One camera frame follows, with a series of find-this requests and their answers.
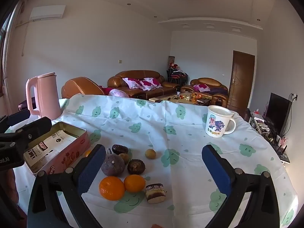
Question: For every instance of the purple passion fruit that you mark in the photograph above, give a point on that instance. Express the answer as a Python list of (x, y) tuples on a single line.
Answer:
[(112, 166)]

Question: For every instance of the layered cake piece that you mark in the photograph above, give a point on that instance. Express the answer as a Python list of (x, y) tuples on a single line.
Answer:
[(155, 193)]

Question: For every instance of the purple blanket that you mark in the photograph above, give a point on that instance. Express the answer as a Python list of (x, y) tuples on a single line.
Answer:
[(218, 91)]

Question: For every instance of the cluttered television stand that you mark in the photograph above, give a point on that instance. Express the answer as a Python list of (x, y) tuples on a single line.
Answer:
[(263, 128)]

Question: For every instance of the white magenta flower pillow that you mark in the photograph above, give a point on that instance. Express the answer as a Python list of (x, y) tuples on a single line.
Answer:
[(133, 83), (152, 83), (201, 87)]

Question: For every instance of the black television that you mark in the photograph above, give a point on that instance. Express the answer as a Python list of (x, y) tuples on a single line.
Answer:
[(276, 114)]

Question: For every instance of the brown leather armchair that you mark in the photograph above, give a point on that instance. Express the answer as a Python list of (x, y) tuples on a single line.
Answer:
[(206, 80)]

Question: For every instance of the white cloud print tablecloth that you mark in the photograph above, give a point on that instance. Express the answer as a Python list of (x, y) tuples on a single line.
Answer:
[(180, 177)]

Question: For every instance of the small white packet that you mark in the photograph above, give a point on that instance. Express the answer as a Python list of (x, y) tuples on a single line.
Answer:
[(108, 150)]

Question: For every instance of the dark brown round fruit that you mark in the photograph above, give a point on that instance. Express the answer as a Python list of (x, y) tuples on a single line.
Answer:
[(135, 167)]

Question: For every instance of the pink metal tin box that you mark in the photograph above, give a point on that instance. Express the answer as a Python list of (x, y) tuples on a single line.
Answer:
[(71, 157)]

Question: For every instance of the stacked dark chairs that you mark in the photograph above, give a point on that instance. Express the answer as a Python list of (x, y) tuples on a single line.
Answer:
[(177, 76)]

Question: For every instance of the brown leather three-seat sofa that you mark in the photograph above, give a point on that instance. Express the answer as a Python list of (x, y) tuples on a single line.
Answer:
[(140, 74)]

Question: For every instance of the yellow longan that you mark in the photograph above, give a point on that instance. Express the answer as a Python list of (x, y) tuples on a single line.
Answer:
[(150, 154)]

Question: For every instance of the white air conditioner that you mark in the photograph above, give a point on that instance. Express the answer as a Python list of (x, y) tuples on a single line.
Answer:
[(47, 12)]

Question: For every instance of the brown longan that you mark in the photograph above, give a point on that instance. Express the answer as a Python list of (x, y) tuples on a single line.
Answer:
[(125, 158)]

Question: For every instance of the brown wooden door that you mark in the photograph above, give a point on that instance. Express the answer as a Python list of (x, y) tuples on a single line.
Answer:
[(242, 76)]

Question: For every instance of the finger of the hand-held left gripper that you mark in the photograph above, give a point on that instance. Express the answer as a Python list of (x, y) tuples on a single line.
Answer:
[(35, 126), (20, 116)]

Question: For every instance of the brown leather chaise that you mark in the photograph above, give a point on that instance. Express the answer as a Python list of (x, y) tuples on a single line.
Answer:
[(80, 86)]

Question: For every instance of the pink electric kettle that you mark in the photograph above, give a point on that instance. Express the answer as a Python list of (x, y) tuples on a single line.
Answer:
[(46, 95)]

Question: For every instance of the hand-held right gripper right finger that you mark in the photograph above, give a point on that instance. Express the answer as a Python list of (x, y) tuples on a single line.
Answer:
[(216, 169)]

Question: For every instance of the white cartoon mug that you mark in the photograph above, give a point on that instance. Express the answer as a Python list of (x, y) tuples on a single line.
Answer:
[(215, 123)]

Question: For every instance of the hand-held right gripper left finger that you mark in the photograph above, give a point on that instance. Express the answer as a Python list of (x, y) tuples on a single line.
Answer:
[(91, 169)]

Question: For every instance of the small orange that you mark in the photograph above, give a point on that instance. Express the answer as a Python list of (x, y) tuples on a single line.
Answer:
[(134, 183)]

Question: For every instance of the tiny orange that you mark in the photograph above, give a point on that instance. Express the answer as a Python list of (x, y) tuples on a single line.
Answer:
[(88, 153)]

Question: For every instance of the cluttered coffee table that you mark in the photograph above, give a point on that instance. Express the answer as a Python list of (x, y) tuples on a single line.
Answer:
[(171, 97)]

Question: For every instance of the printed paper sheet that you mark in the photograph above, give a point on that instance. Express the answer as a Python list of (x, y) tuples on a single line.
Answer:
[(54, 139)]

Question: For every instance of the tall patterned vase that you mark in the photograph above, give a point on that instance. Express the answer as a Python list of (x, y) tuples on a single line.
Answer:
[(171, 61)]

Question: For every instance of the dark purple stool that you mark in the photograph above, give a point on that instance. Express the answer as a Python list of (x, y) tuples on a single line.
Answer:
[(23, 104)]

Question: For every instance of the dark red date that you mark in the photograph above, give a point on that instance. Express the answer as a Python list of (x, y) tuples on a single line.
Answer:
[(120, 149)]

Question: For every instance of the large orange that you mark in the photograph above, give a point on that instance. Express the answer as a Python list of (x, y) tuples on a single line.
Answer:
[(111, 188)]

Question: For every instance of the pale pink pillow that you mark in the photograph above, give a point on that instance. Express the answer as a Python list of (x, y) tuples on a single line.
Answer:
[(118, 93)]

